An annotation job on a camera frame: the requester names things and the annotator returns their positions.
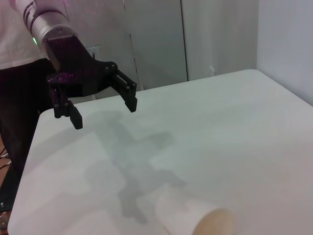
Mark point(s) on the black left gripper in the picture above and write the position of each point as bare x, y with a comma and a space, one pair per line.
73, 63

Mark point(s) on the person in white shirt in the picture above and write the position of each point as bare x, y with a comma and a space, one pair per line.
19, 98

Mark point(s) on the white paper cup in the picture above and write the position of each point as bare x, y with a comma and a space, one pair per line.
185, 215

